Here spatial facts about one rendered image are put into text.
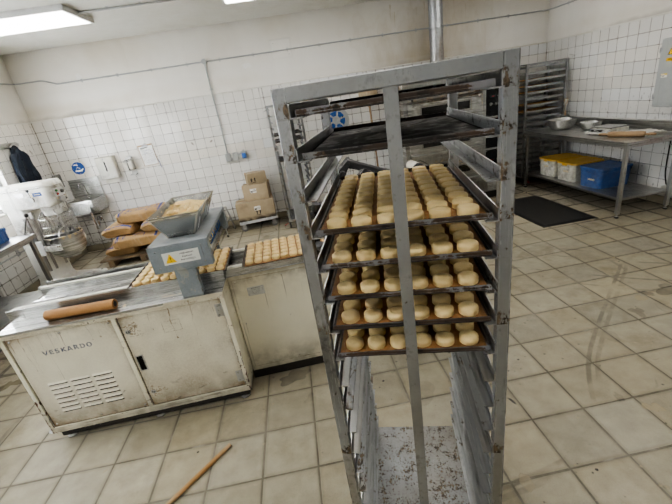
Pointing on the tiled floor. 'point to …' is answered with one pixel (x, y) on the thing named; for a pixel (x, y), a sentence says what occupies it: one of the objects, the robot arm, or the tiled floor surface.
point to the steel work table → (612, 146)
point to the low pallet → (126, 257)
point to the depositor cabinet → (131, 358)
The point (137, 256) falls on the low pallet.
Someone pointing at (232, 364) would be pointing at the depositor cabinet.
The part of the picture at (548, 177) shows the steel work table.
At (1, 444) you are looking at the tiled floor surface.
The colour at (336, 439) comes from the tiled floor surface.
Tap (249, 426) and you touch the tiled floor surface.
